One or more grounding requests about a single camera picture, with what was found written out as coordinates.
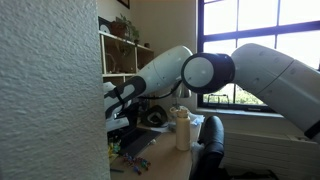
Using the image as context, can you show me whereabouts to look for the yellow and green garland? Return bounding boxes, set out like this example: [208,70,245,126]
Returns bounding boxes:
[107,139,123,164]

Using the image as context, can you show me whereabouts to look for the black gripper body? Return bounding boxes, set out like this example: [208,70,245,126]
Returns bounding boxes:
[107,129,125,144]

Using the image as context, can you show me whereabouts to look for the black metal window rack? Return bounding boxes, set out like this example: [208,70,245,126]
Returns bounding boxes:
[207,93,234,105]

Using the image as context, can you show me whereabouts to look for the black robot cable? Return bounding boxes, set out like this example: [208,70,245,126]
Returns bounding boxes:
[138,79,184,100]

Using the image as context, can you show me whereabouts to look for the black office chair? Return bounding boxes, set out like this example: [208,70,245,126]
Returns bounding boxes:
[190,115,226,180]

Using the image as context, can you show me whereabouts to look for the small dark picture frame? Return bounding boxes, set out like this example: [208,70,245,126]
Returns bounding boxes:
[97,16,113,34]

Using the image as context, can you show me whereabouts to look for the purple multicolour bead string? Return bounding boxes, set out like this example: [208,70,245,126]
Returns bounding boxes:
[121,153,152,176]

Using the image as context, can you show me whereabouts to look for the light wooden bookshelf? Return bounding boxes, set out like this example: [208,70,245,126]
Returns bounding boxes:
[98,30,155,88]

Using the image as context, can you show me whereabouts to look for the potted green plant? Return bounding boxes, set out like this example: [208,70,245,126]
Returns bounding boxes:
[110,13,141,46]

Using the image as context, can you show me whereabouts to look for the white radiator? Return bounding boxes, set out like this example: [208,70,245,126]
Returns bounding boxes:
[221,131,320,178]

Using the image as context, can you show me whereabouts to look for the cream water bottle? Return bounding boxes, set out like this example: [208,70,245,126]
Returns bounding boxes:
[169,105,192,152]

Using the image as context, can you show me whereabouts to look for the round wire ornament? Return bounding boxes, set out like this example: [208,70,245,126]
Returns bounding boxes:
[105,52,117,73]

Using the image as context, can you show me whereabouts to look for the white and blue papers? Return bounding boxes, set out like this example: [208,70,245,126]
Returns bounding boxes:
[168,113,206,133]

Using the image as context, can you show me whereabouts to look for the dark wall picture frame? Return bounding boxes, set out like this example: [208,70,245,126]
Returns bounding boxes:
[116,0,131,10]

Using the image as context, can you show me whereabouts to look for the black rounded desk item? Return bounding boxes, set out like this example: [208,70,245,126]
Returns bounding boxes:
[141,104,169,128]

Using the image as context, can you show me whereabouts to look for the dark window frame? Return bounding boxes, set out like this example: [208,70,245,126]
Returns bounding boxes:
[196,0,320,113]

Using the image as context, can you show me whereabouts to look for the silver desk lamp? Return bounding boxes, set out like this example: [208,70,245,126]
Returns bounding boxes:
[173,83,193,100]

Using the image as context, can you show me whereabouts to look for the white window sill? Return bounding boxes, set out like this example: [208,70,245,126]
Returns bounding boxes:
[199,107,284,118]

